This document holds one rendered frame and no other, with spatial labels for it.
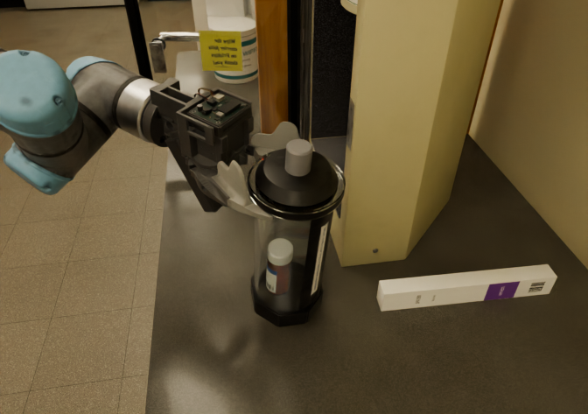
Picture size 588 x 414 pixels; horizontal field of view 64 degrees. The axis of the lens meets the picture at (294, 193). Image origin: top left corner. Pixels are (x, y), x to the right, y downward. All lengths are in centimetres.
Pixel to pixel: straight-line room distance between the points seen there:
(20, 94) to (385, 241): 54
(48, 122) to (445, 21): 44
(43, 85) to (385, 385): 53
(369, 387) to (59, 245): 194
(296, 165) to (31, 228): 217
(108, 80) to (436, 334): 56
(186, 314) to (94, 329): 129
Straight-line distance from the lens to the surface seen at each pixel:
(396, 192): 71
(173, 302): 76
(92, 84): 66
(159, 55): 92
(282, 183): 49
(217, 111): 54
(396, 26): 59
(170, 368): 70
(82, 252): 234
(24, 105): 50
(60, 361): 198
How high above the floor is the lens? 151
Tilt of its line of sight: 38 degrees down
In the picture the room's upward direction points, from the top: straight up
